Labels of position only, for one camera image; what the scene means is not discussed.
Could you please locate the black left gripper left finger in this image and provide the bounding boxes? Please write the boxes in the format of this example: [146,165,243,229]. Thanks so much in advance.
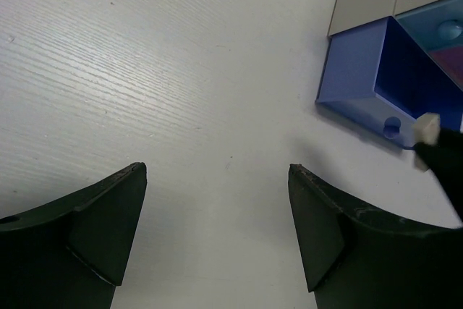
[1,162,147,308]

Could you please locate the grey white eraser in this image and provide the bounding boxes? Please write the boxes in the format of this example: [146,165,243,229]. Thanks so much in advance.
[411,111,442,172]

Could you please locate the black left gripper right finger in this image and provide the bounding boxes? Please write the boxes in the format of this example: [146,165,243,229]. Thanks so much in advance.
[288,164,462,308]

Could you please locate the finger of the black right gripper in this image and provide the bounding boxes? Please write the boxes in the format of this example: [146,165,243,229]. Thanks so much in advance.
[414,128,463,221]

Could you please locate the pink drawer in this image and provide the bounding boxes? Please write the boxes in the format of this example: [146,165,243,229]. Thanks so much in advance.
[430,46,463,88]

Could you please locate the light blue drawer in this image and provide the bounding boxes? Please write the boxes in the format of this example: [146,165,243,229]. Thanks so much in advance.
[396,0,462,51]

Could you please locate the lavender blue drawer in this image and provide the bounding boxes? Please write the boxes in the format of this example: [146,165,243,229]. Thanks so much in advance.
[316,17,462,148]

